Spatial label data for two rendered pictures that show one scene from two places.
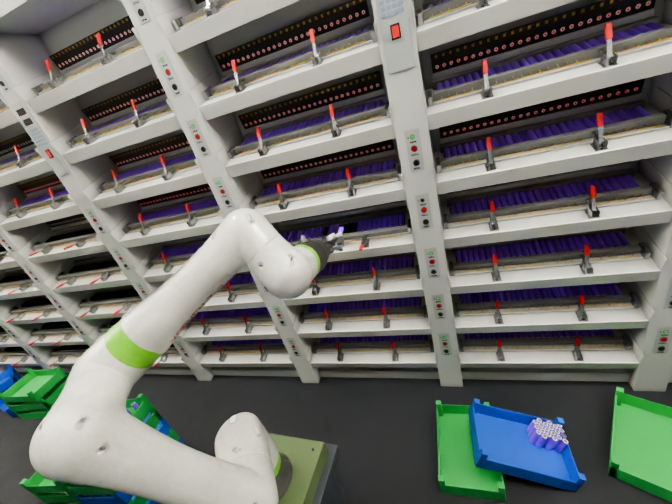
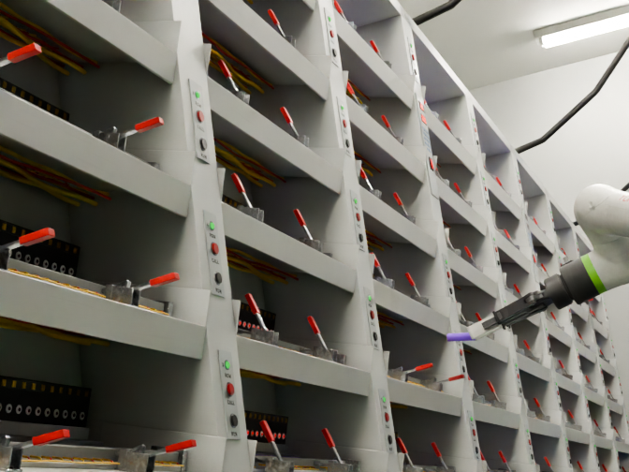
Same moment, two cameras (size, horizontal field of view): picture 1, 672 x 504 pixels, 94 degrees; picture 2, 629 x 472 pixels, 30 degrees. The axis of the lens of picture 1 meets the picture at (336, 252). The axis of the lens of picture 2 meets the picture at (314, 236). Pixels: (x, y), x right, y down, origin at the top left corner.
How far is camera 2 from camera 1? 3.06 m
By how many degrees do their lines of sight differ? 99
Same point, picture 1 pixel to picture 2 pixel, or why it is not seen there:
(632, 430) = not seen: outside the picture
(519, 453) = not seen: outside the picture
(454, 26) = (443, 188)
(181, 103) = (335, 74)
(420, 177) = (453, 310)
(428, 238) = (466, 395)
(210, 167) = (348, 172)
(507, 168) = not seen: hidden behind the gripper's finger
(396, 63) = (433, 188)
